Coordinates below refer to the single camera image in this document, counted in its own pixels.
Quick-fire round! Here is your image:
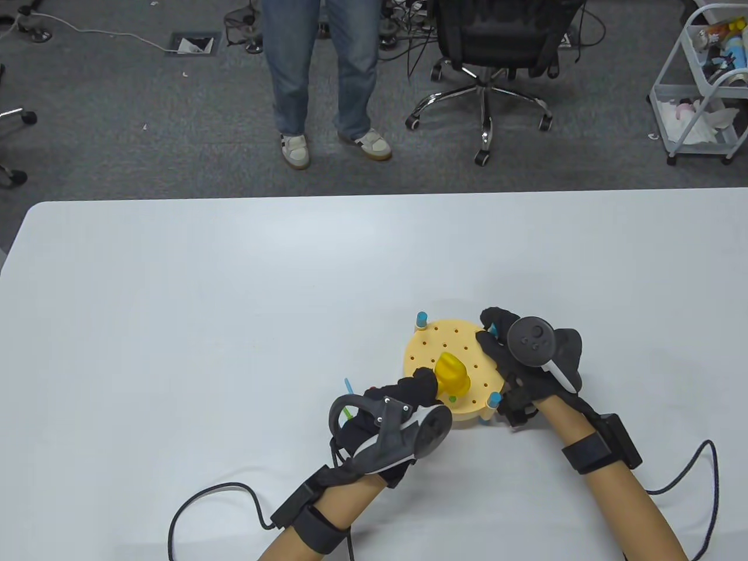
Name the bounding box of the person's right hand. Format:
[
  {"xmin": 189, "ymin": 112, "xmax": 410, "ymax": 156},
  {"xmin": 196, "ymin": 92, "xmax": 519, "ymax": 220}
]
[{"xmin": 476, "ymin": 306, "xmax": 585, "ymax": 428}]

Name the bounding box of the person's left hand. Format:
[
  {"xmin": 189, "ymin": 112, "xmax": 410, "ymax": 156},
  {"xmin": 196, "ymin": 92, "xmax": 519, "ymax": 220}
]
[{"xmin": 341, "ymin": 368, "xmax": 453, "ymax": 489}]

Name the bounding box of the yellow toy hammer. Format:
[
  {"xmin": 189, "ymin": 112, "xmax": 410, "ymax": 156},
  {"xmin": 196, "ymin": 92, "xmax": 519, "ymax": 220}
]
[{"xmin": 434, "ymin": 352, "xmax": 472, "ymax": 399}]

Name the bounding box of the yellow round tap bench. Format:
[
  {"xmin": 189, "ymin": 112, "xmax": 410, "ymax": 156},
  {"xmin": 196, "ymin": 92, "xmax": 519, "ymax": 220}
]
[{"xmin": 403, "ymin": 311, "xmax": 508, "ymax": 427}]

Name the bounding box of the person's left forearm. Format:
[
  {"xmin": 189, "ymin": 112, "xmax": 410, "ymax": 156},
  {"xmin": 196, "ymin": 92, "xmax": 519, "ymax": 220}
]
[{"xmin": 257, "ymin": 472, "xmax": 387, "ymax": 561}]

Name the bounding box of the person's right forearm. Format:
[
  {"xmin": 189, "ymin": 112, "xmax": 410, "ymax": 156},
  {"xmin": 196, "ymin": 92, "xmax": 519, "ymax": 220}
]
[{"xmin": 541, "ymin": 394, "xmax": 690, "ymax": 561}]

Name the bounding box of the colourful toy figure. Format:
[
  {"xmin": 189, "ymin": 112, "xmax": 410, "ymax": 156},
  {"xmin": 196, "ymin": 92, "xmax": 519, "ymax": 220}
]
[{"xmin": 692, "ymin": 26, "xmax": 725, "ymax": 52}]

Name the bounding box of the grey right hand controller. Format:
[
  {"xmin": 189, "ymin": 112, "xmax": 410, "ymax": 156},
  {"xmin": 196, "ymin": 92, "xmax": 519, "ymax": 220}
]
[{"xmin": 507, "ymin": 316, "xmax": 576, "ymax": 392}]

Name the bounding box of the grey hand controller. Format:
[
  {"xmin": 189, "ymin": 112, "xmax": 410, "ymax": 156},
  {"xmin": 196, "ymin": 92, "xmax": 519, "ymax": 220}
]
[
  {"xmin": 507, "ymin": 316, "xmax": 576, "ymax": 392},
  {"xmin": 328, "ymin": 393, "xmax": 454, "ymax": 475}
]

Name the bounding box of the grey left hand controller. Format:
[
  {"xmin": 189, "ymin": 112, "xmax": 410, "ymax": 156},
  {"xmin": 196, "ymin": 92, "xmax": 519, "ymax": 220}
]
[{"xmin": 328, "ymin": 393, "xmax": 454, "ymax": 475}]

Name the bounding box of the black office chair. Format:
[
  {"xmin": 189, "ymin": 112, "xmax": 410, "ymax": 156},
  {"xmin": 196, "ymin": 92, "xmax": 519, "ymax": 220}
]
[{"xmin": 405, "ymin": 0, "xmax": 588, "ymax": 167}]

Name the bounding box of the white utility cart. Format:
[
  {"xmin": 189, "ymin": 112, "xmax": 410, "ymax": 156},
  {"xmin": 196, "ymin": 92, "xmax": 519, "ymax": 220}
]
[{"xmin": 647, "ymin": 3, "xmax": 748, "ymax": 167}]

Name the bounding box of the black desk base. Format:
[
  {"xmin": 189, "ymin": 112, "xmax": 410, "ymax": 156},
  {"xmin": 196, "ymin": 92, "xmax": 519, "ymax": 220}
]
[{"xmin": 243, "ymin": 22, "xmax": 334, "ymax": 54}]

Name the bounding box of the grey floor socket box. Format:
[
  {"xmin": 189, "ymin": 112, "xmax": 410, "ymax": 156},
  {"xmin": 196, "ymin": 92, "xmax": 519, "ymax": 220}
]
[{"xmin": 167, "ymin": 32, "xmax": 220, "ymax": 57}]

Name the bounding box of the chrome chair base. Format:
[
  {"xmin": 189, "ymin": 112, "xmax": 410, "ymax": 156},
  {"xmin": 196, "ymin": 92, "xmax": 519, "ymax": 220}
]
[{"xmin": 0, "ymin": 63, "xmax": 39, "ymax": 189}]

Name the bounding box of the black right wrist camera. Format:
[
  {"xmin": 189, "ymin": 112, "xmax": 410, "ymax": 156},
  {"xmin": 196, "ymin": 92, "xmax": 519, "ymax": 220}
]
[{"xmin": 497, "ymin": 380, "xmax": 541, "ymax": 433}]

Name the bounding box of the black right wrist strap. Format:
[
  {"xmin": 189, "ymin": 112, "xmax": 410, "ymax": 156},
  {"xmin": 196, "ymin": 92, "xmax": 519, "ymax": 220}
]
[{"xmin": 561, "ymin": 414, "xmax": 643, "ymax": 475}]

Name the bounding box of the black wrist strap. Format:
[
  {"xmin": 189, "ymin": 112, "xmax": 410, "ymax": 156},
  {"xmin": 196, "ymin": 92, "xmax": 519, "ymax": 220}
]
[
  {"xmin": 561, "ymin": 414, "xmax": 643, "ymax": 475},
  {"xmin": 270, "ymin": 485, "xmax": 351, "ymax": 555}
]

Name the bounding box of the black left wrist strap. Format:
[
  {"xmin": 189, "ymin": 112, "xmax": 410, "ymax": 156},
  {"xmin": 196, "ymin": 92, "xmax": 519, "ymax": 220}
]
[{"xmin": 270, "ymin": 485, "xmax": 351, "ymax": 555}]

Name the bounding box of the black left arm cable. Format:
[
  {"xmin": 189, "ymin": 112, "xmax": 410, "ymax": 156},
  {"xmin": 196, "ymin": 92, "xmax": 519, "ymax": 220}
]
[{"xmin": 168, "ymin": 482, "xmax": 356, "ymax": 561}]

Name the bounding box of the dark right arm cable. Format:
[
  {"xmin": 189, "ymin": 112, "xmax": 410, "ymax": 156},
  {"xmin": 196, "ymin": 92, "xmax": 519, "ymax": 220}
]
[{"xmin": 646, "ymin": 439, "xmax": 721, "ymax": 561}]

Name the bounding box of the tangle of black cables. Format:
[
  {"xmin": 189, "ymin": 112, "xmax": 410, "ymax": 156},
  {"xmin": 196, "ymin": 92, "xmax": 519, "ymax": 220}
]
[{"xmin": 224, "ymin": 0, "xmax": 608, "ymax": 79}]

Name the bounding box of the white floor cable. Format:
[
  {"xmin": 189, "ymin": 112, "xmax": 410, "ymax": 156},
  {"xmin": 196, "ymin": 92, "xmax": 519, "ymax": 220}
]
[{"xmin": 0, "ymin": 9, "xmax": 176, "ymax": 53}]

